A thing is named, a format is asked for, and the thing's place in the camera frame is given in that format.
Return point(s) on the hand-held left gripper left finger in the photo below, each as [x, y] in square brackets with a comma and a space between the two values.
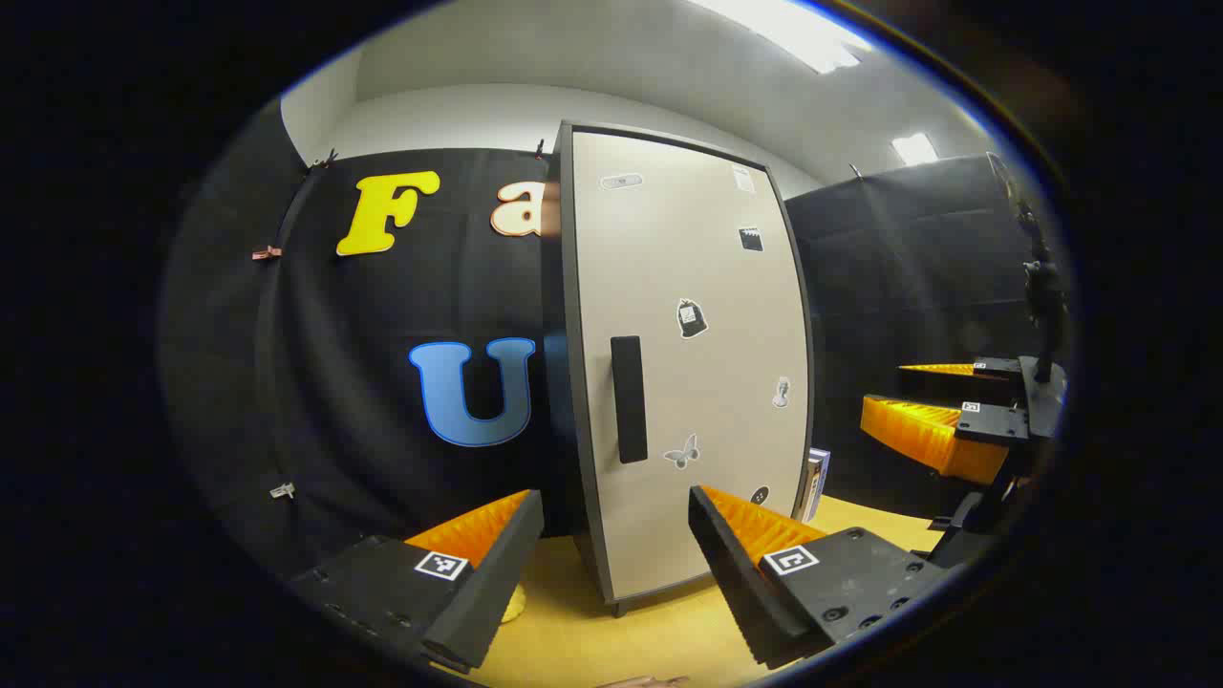
[487, 592]

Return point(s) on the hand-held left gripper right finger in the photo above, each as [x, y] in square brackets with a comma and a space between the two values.
[736, 583]

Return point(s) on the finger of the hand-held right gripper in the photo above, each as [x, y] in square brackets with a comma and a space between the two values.
[994, 422]
[998, 368]

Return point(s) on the grey cabinet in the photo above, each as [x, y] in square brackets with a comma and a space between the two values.
[556, 430]

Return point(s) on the pale yellow object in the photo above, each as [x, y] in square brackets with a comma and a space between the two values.
[516, 607]

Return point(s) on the black pole stand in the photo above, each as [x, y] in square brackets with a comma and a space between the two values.
[1043, 282]

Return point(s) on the silver clip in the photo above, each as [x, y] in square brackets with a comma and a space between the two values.
[283, 491]

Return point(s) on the small ceiling light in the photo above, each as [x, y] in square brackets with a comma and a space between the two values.
[915, 149]

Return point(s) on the long ceiling light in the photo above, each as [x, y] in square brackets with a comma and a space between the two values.
[793, 33]

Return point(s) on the copper clip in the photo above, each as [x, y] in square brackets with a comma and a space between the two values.
[268, 253]

